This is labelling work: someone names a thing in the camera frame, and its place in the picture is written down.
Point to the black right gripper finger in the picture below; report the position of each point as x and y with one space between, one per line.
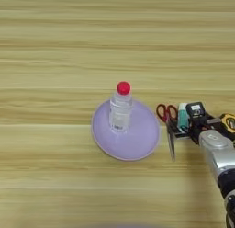
179 131

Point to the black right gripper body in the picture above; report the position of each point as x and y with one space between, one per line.
199 127

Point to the black yellow tape measure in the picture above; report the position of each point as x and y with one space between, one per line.
229 123

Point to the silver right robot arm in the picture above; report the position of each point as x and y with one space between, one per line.
218 158

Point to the black box white label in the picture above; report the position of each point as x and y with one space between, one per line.
195 109

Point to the purple round plate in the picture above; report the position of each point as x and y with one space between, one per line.
136 145

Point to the clear bottle red cap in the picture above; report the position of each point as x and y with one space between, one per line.
120 115

